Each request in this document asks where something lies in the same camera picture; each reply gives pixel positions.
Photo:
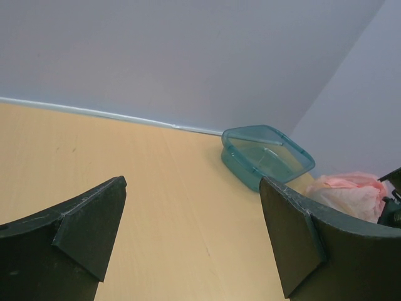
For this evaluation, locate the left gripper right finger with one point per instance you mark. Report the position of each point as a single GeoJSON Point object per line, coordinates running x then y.
{"type": "Point", "coordinates": [324, 254]}

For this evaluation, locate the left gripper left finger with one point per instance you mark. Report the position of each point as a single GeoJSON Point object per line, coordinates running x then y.
{"type": "Point", "coordinates": [62, 252]}

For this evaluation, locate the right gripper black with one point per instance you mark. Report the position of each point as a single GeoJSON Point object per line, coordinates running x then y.
{"type": "Point", "coordinates": [391, 213]}

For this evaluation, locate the pink plastic bag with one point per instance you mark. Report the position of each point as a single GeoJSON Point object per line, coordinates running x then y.
{"type": "Point", "coordinates": [356, 194]}

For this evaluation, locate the teal plastic container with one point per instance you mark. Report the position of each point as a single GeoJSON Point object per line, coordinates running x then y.
{"type": "Point", "coordinates": [257, 151]}

